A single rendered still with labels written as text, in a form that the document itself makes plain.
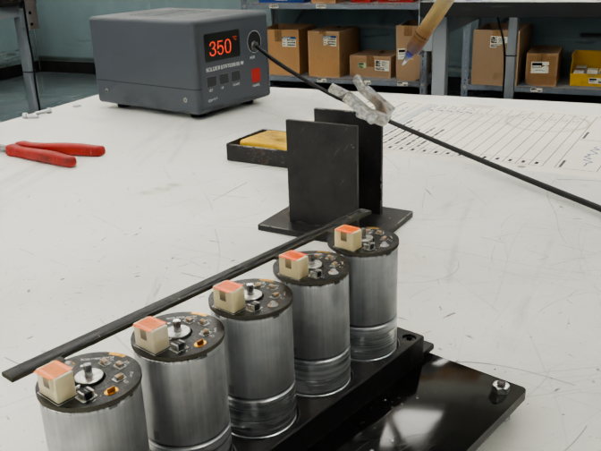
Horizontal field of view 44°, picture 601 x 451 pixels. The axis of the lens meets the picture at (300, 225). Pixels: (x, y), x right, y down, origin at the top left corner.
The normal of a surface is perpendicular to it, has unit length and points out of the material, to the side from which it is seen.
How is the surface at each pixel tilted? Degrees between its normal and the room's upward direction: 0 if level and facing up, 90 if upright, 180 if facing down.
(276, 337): 90
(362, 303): 90
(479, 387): 0
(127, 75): 90
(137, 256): 0
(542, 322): 0
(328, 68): 87
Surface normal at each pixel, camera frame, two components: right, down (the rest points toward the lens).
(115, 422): 0.67, 0.25
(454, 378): -0.04, -0.93
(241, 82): 0.81, 0.18
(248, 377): -0.06, 0.36
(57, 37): -0.41, 0.33
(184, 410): 0.20, 0.34
